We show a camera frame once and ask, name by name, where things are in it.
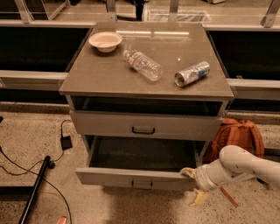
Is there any orange backpack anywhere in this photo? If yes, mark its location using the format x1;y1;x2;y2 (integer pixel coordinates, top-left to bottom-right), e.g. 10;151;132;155
202;117;265;208

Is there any black metal leg left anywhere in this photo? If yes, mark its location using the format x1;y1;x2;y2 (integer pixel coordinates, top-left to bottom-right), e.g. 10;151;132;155
18;156;51;224

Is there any black power adapter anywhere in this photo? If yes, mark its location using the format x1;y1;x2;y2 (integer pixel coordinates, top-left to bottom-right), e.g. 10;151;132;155
60;136;73;151

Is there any grey top drawer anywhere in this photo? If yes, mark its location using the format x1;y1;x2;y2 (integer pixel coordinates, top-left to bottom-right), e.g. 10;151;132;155
70;110;221;141

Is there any silver blue drink can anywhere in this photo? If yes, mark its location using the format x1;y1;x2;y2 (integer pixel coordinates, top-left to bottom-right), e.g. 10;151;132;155
174;61;210;88

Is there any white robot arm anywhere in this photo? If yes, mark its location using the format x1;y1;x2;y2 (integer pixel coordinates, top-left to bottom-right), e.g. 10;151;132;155
179;145;280;207

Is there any grey drawer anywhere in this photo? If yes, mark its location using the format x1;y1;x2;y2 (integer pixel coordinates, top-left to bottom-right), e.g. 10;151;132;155
75;136;206;191
70;110;221;141

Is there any grey drawer cabinet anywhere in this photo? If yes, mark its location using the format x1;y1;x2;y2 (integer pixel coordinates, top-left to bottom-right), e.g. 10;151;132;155
59;21;235;165

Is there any white paper bowl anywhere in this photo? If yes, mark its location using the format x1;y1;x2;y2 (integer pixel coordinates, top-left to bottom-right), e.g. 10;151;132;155
88;31;123;53

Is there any black floor cable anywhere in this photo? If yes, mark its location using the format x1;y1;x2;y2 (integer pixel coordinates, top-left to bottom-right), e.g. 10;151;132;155
0;119;74;224

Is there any small red floor object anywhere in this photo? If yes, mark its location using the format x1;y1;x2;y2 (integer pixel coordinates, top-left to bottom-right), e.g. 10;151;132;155
57;216;67;224

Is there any clear plastic water bottle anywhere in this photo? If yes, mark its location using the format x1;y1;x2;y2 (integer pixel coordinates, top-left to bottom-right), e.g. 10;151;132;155
123;50;163;81

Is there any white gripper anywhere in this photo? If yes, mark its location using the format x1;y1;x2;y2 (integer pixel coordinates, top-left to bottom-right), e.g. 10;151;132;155
179;159;233;207

